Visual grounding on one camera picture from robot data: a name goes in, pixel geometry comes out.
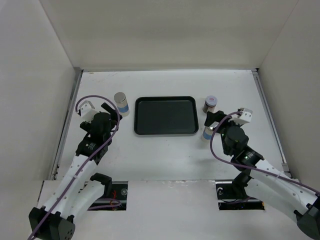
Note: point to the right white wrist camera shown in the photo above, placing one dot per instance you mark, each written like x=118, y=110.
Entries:
x=244, y=116

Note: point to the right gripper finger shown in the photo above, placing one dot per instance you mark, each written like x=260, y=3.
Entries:
x=212, y=117
x=219, y=115

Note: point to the black plastic tray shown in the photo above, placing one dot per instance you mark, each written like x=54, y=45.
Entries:
x=165, y=115

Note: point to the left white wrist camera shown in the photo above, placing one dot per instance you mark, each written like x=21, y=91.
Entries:
x=87, y=111

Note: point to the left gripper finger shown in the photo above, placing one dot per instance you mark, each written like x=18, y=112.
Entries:
x=108, y=109
x=115, y=119

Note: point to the metal table rail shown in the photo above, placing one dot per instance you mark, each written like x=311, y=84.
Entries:
x=257, y=80
x=54, y=168

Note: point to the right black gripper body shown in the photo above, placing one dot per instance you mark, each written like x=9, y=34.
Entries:
x=223, y=134

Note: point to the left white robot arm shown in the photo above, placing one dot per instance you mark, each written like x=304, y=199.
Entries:
x=81, y=185

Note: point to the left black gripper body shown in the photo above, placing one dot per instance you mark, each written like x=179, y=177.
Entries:
x=86, y=125

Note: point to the white bottle blue label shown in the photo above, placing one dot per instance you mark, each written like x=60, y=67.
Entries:
x=207, y=133
x=122, y=104

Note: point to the left metal table rail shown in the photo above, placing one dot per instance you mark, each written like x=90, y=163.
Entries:
x=54, y=168

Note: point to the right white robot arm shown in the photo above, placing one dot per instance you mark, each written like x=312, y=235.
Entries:
x=261, y=180

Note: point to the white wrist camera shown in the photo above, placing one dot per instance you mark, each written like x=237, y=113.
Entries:
x=244, y=116
x=87, y=111

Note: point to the right metal table rail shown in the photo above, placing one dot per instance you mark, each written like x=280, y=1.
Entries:
x=257, y=80

